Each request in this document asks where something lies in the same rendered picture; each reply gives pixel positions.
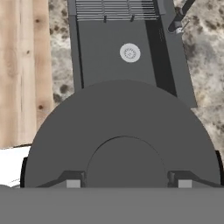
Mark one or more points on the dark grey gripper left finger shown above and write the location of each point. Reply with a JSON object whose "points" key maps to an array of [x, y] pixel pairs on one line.
{"points": [[73, 177]]}

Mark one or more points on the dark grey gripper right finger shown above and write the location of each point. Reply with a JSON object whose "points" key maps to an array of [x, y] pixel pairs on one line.
{"points": [[180, 176]]}

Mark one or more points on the dark grey sink basin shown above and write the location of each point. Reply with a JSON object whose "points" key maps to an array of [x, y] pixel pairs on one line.
{"points": [[110, 58]]}

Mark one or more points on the dark grey sink tap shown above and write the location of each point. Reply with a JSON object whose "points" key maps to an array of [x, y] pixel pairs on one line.
{"points": [[176, 24]]}

